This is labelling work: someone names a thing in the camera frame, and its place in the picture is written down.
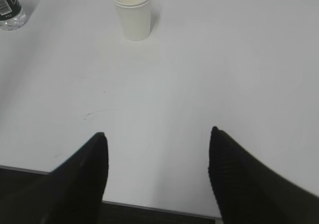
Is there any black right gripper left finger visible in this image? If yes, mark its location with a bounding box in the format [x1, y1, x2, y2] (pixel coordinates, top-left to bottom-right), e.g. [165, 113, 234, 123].
[0, 132, 109, 224]

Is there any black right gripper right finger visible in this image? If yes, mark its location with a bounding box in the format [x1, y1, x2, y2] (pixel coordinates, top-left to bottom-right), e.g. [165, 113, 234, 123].
[208, 127, 319, 224]

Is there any clear water bottle green label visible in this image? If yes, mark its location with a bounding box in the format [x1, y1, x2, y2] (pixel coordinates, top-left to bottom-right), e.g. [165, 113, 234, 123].
[0, 0, 26, 31]

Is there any white paper cup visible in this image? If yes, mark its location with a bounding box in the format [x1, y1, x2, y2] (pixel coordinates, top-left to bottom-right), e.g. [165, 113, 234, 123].
[113, 0, 152, 41]

